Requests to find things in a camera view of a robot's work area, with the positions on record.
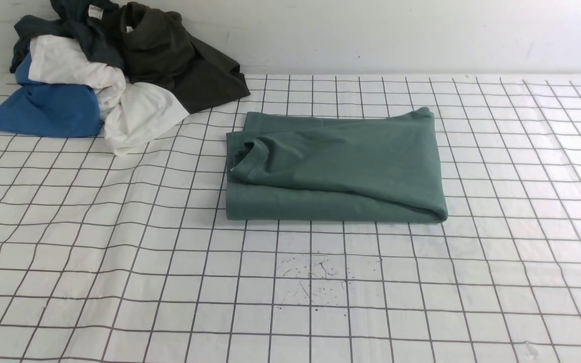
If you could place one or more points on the green long-sleeved shirt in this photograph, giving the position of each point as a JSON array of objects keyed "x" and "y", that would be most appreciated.
[{"x": 325, "y": 169}]

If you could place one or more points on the white grid-pattern table cloth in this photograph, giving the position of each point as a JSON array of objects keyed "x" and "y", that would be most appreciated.
[{"x": 132, "y": 259}]

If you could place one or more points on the blue garment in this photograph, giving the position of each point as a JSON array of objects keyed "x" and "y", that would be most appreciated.
[{"x": 49, "y": 110}]

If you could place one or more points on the white garment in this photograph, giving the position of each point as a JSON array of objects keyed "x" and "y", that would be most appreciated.
[{"x": 134, "y": 114}]

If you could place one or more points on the dark teal garment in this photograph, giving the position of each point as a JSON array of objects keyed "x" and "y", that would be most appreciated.
[{"x": 78, "y": 20}]

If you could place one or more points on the dark olive garment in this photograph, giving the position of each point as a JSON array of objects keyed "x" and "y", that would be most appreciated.
[{"x": 158, "y": 49}]

